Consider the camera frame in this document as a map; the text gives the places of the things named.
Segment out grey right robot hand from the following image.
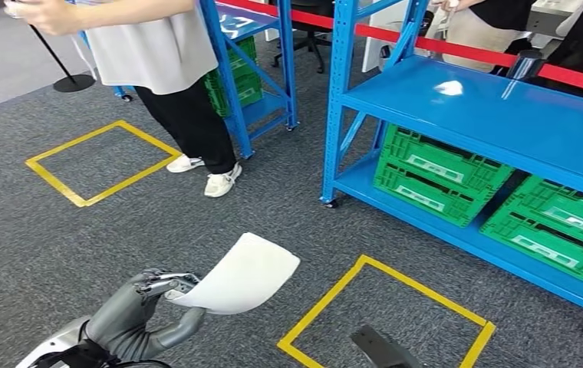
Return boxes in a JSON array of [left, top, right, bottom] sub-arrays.
[[350, 324, 422, 368]]

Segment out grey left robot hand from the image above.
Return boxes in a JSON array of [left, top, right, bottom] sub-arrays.
[[84, 268, 207, 363]]

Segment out white curved plastic part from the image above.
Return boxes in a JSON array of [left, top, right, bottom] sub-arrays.
[[166, 232, 301, 316]]

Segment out blue metal shelf rack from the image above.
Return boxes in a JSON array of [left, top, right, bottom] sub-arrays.
[[70, 0, 300, 159], [320, 0, 583, 324]]

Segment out yellow floor tape square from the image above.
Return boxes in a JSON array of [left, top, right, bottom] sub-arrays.
[[25, 120, 183, 209], [277, 255, 497, 368]]

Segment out black stanchion stand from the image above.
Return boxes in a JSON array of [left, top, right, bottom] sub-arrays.
[[28, 24, 97, 94]]

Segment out red barrier belt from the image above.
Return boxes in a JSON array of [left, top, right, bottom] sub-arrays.
[[219, 0, 583, 98]]

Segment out white desk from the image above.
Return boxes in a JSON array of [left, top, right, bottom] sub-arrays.
[[361, 0, 450, 73], [525, 0, 583, 37]]

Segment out black barrier post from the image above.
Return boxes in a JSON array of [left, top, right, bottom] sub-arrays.
[[506, 49, 547, 81]]

